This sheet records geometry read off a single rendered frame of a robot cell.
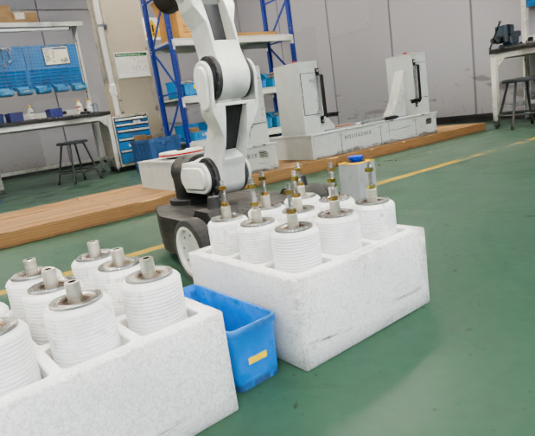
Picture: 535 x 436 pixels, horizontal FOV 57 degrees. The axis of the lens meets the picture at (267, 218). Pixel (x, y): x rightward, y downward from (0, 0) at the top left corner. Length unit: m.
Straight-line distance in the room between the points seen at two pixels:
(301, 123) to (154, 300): 3.13
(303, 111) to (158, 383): 3.17
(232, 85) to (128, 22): 6.07
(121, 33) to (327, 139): 4.43
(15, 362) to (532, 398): 0.74
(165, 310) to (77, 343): 0.14
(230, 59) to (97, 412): 1.20
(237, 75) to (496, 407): 1.21
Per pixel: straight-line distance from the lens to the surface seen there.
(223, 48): 1.68
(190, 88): 6.23
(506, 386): 0.92
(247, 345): 0.91
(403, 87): 4.77
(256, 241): 1.03
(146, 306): 0.79
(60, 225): 2.85
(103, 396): 0.76
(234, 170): 1.76
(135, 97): 7.51
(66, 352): 0.77
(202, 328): 0.80
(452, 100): 6.86
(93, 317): 0.75
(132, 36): 7.65
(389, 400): 0.88
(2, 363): 0.73
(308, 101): 3.82
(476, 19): 6.69
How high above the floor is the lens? 0.48
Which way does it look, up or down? 12 degrees down
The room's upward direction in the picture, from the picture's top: 8 degrees counter-clockwise
